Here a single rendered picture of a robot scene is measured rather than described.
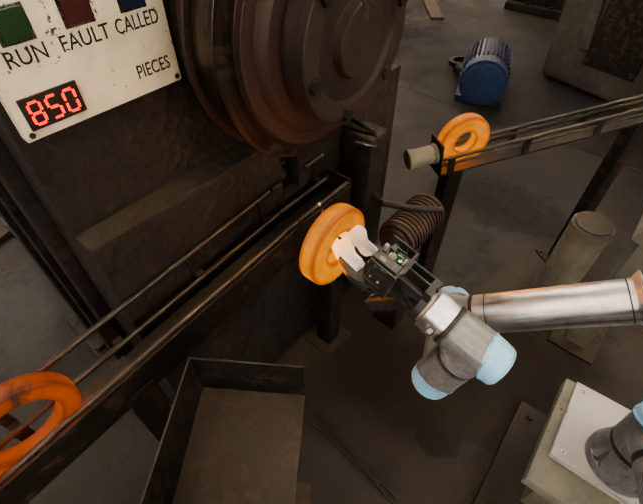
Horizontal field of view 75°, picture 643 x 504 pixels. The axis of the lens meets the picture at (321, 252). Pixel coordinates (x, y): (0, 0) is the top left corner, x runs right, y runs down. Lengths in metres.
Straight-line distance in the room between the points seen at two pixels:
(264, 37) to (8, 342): 1.60
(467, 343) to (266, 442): 0.39
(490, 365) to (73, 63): 0.74
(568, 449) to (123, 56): 1.24
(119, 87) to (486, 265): 1.61
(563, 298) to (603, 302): 0.06
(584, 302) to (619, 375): 1.08
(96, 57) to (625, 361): 1.83
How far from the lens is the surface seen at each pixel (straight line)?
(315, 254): 0.70
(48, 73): 0.70
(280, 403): 0.84
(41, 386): 0.80
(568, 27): 3.56
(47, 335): 1.93
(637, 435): 1.13
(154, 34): 0.76
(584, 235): 1.46
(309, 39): 0.67
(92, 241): 0.81
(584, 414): 1.34
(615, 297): 0.81
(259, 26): 0.68
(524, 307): 0.81
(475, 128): 1.32
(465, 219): 2.16
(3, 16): 0.67
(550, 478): 1.24
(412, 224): 1.28
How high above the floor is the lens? 1.38
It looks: 47 degrees down
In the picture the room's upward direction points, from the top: straight up
